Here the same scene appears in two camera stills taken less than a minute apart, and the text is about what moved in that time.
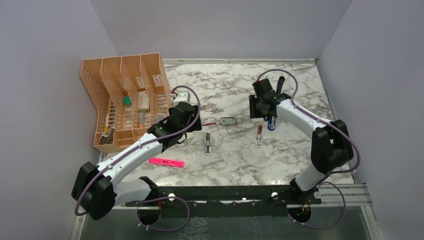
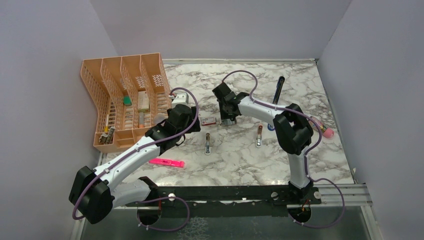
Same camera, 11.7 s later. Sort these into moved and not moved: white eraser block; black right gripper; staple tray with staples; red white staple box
Moved: black right gripper
Not moved: red white staple box; white eraser block; staple tray with staples
